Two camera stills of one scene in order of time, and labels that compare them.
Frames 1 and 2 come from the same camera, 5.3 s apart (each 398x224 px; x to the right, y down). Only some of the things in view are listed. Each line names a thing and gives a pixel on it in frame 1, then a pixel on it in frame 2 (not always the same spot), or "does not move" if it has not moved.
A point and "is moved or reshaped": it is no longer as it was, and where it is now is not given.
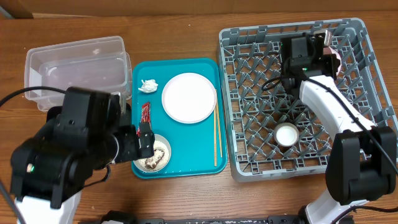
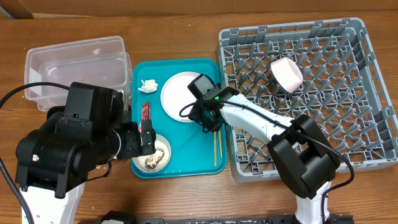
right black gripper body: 332,62 to 215,119
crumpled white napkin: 148,86 does not move
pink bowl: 329,50 is moved or reshaped
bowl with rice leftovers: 162,154 does not move
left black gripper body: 129,147 does not move
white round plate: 189,98 does not move
